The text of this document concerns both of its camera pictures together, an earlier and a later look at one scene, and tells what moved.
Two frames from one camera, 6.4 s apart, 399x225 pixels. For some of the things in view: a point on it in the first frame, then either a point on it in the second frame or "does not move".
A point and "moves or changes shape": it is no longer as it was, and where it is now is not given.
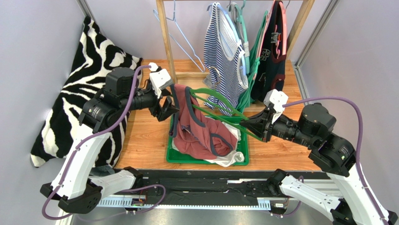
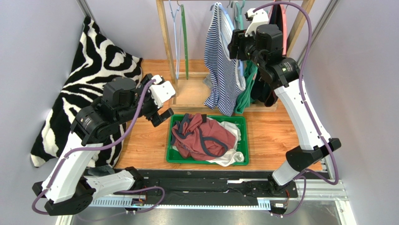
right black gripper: x=267 y=125 → x=234 y=44
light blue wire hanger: x=157 y=14 moves or changes shape
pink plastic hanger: x=285 y=32 does not move
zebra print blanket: x=95 y=53 does not move
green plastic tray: x=172 y=156 does not move
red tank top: x=194 y=136 moves or changes shape
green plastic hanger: x=224 y=99 → x=185 y=39
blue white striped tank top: x=226 y=59 does not move
